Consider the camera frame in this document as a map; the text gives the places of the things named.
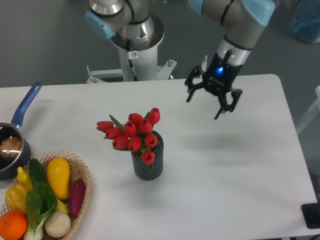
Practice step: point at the brown bread roll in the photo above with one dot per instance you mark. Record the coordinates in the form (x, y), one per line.
(11, 147)

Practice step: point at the dark green cucumber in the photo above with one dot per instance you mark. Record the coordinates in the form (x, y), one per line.
(36, 172)

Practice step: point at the yellow banana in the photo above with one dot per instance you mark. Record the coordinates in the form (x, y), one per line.
(60, 206)

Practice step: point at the white frame at right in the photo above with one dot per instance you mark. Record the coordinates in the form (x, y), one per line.
(310, 113)

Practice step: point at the dark grey ribbed vase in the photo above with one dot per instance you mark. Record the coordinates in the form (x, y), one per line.
(148, 163)

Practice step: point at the black device at edge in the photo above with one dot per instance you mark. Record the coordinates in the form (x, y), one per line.
(311, 214)

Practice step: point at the blue transparent container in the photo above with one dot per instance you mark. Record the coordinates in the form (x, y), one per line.
(305, 23)

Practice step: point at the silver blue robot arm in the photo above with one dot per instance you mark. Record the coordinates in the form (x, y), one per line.
(244, 21)

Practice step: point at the yellow bell pepper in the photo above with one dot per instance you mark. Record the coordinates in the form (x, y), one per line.
(16, 198)

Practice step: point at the beige garlic bulb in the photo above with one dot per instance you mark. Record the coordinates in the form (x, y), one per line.
(58, 224)

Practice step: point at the yellow squash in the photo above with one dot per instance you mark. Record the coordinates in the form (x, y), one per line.
(58, 177)

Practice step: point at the small yellow pepper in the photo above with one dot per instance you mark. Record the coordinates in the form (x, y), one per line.
(24, 178)

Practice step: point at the orange fruit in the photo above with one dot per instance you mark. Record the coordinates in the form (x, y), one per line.
(13, 225)

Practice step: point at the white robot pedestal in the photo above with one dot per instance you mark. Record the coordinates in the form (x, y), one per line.
(137, 46)

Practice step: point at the red tulip bouquet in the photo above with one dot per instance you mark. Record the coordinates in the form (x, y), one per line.
(133, 135)

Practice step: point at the blue handled saucepan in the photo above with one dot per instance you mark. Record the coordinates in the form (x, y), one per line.
(8, 166)

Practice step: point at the purple eggplant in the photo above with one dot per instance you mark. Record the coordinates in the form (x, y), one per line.
(76, 196)

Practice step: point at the green bok choy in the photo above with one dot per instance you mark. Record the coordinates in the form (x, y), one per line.
(40, 202)

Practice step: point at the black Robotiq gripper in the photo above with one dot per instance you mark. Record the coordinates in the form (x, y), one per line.
(221, 77)

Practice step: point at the white metal base frame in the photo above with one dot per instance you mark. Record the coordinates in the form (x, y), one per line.
(100, 76)

